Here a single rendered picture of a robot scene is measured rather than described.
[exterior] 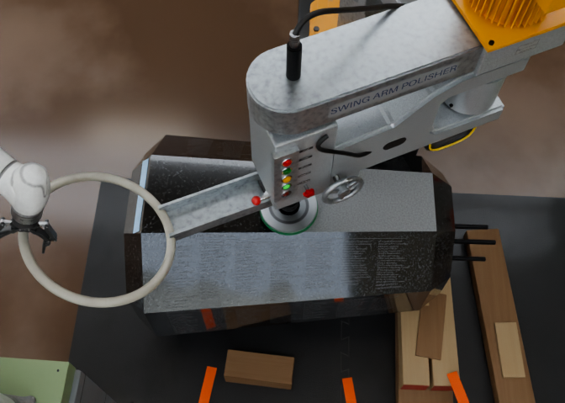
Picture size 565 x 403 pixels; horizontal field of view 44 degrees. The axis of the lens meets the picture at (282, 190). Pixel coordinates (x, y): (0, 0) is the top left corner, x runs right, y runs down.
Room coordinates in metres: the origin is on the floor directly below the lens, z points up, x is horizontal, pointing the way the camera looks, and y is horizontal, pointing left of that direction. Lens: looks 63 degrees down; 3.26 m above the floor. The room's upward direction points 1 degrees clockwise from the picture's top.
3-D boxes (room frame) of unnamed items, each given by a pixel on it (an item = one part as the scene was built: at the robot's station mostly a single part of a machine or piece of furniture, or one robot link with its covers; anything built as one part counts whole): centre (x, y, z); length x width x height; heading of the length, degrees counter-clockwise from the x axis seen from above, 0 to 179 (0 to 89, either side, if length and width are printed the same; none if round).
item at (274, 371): (0.71, 0.09, 0.07); 0.30 x 0.12 x 0.12; 84
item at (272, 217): (1.14, -0.02, 0.88); 0.21 x 0.21 x 0.01
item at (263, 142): (1.17, -0.10, 1.32); 0.36 x 0.22 x 0.45; 114
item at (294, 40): (1.14, -0.02, 1.78); 0.04 x 0.04 x 0.17
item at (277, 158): (1.01, -0.01, 1.37); 0.08 x 0.03 x 0.28; 114
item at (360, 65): (1.28, -0.35, 1.62); 0.96 x 0.25 x 0.17; 114
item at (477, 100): (1.41, -0.63, 1.35); 0.19 x 0.19 x 0.20
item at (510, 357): (0.82, -1.04, 0.09); 0.25 x 0.10 x 0.01; 2
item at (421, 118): (1.29, -0.39, 1.31); 0.74 x 0.23 x 0.49; 114
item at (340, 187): (1.08, -0.18, 1.20); 0.15 x 0.10 x 0.15; 114
